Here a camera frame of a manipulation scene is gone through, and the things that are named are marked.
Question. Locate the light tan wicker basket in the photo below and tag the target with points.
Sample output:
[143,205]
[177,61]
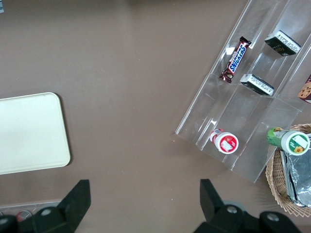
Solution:
[274,184]

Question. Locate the small grey white device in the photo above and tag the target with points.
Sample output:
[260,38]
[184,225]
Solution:
[1,9]

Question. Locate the clear acrylic stepped shelf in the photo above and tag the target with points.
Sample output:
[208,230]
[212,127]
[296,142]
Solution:
[252,116]

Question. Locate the silver foil packet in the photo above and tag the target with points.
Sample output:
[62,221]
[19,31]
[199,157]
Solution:
[290,191]
[301,170]

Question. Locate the cream plastic tray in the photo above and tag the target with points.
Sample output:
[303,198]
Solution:
[31,133]

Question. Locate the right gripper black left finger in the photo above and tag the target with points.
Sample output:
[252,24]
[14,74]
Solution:
[70,206]

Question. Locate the green white yogurt bottle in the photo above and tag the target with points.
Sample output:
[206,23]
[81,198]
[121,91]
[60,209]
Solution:
[295,143]

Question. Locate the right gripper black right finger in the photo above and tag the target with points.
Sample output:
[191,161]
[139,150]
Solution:
[216,213]

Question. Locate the black and white snack box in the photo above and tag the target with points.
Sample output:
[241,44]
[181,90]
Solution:
[283,43]
[257,84]

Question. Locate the red white yogurt bottle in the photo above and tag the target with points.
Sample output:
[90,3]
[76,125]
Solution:
[227,143]

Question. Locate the clear acrylic bottle rack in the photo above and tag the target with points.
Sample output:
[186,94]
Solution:
[36,206]

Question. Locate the chocolate chip cookie box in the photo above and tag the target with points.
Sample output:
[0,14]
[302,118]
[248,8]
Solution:
[306,91]

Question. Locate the Snickers chocolate bar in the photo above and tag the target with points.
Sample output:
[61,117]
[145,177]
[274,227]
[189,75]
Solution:
[236,59]

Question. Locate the red cola bottle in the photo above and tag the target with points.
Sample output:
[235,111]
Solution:
[24,215]

